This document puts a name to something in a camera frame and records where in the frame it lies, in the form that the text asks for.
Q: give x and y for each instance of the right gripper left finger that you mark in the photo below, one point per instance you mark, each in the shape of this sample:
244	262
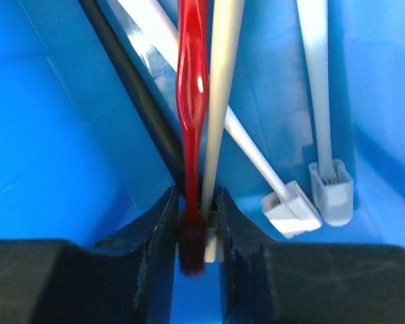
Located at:
126	277

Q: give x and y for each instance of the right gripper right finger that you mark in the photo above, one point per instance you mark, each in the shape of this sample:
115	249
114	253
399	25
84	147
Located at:
267	281

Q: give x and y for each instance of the dark red toothbrush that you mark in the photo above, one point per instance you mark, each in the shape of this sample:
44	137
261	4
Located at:
192	97

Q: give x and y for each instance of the white toothbrush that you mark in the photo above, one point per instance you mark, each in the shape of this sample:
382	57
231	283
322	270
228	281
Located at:
287	208
332	186

